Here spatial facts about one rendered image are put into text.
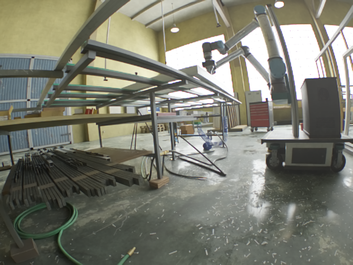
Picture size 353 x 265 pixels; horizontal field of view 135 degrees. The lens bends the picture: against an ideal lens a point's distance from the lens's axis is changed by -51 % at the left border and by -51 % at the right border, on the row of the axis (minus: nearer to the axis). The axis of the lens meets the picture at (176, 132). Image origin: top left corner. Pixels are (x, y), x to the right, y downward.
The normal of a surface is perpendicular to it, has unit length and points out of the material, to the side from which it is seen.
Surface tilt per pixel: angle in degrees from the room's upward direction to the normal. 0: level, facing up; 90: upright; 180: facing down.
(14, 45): 90
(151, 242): 0
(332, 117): 90
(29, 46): 90
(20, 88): 90
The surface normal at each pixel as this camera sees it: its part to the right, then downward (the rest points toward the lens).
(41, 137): 0.84, -0.03
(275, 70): -0.56, 0.19
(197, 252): -0.08, -0.99
